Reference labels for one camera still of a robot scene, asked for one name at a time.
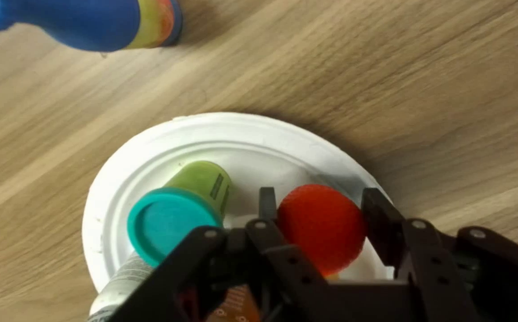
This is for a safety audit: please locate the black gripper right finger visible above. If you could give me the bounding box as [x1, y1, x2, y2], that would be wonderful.
[362, 188, 518, 322]

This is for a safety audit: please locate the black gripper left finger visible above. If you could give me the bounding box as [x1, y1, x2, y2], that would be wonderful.
[105, 186, 355, 322]

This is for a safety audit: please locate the teal-lid dough tub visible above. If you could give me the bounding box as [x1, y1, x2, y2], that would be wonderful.
[125, 159, 234, 268]

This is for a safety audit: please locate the red toy tomato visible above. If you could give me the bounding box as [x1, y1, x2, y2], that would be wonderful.
[275, 182, 368, 277]

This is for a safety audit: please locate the blue toy bottle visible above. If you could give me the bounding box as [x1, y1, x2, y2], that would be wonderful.
[0, 0, 186, 54]

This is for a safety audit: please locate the white paper plate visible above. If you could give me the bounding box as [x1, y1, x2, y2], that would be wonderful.
[80, 111, 398, 295]

